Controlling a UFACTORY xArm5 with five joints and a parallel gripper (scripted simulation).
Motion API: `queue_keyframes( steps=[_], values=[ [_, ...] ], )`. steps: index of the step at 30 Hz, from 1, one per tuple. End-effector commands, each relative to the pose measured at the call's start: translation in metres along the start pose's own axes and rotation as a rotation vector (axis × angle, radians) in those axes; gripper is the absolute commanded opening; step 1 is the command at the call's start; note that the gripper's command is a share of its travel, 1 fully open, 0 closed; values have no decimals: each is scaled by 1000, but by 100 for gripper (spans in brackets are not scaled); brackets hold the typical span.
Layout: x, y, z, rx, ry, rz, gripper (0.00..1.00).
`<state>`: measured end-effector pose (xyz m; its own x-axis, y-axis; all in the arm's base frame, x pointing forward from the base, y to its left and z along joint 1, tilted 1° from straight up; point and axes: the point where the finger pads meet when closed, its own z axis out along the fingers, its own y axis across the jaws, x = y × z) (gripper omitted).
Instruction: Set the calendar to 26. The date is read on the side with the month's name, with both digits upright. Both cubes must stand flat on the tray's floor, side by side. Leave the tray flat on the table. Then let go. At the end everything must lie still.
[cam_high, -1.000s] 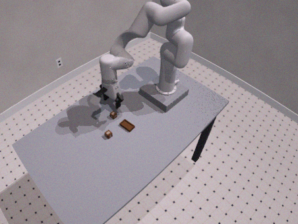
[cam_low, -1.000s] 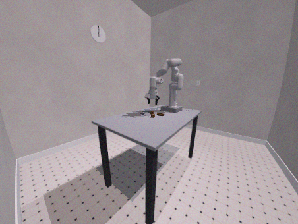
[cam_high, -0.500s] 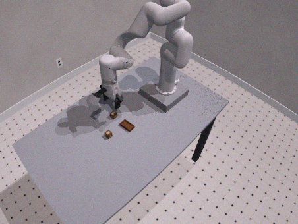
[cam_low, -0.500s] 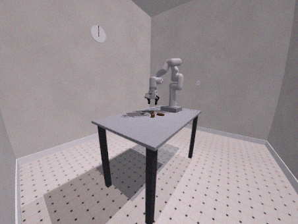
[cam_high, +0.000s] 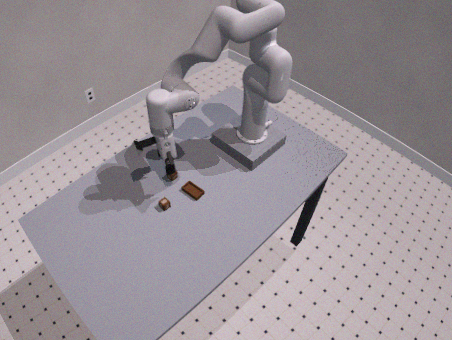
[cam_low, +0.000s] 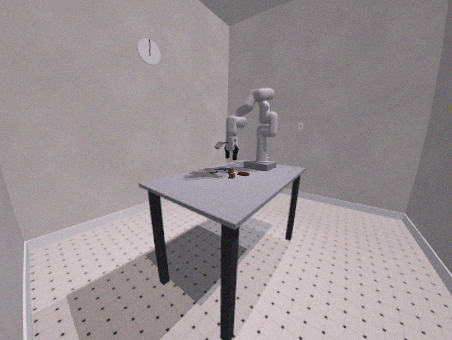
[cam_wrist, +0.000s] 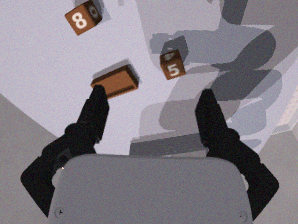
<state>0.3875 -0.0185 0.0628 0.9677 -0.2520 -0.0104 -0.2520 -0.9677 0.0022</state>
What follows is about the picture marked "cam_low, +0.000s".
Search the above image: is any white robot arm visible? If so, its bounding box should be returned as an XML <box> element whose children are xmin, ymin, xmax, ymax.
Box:
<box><xmin>226</xmin><ymin>88</ymin><xmax>278</xmax><ymax>163</ymax></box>

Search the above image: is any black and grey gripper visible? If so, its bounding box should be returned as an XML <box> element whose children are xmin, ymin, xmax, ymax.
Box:
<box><xmin>225</xmin><ymin>136</ymin><xmax>239</xmax><ymax>160</ymax></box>

